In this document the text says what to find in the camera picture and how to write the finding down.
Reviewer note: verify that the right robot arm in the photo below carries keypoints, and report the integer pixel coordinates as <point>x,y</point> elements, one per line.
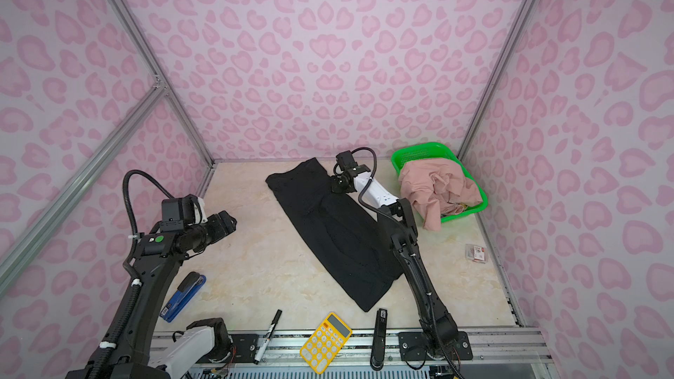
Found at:
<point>397,229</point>

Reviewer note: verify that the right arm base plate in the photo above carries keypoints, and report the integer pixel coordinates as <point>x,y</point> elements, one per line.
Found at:
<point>415,346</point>

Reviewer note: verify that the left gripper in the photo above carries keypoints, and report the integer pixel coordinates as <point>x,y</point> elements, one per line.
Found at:
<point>219,230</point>

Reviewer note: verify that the green plastic laundry basket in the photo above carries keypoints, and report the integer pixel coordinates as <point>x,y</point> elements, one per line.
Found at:
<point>429,151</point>

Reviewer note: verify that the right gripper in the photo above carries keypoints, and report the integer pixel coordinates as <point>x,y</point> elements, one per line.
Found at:
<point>335,188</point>

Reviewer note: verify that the pink garment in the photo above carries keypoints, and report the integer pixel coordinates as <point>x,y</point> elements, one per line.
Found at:
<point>438,188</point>

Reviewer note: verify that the yellow calculator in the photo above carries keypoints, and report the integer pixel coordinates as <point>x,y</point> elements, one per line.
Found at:
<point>325,343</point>

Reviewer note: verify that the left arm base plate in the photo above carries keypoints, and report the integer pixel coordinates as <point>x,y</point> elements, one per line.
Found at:
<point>243,350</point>

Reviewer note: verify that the aluminium mounting rail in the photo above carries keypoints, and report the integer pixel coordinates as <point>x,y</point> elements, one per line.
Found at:
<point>498,352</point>

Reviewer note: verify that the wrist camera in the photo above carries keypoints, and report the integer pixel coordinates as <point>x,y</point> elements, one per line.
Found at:
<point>179,213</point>
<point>347,165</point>

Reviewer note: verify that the black stapler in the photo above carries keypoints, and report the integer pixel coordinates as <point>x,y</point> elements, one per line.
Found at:
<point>377,354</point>

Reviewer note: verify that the black marker pen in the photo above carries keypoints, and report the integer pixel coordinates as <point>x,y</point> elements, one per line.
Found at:
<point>268,337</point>

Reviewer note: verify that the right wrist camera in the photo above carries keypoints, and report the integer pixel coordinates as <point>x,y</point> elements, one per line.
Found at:
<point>347,165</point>

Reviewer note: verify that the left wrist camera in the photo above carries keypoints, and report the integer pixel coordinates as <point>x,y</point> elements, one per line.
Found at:
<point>179,213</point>

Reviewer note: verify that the black shirt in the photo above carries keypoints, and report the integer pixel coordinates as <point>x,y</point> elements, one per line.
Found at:
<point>339,232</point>

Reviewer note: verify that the blue stapler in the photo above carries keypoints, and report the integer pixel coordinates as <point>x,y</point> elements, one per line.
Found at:
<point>187,289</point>

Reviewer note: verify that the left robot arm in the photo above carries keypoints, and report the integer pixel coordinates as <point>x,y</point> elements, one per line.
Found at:
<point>124,352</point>

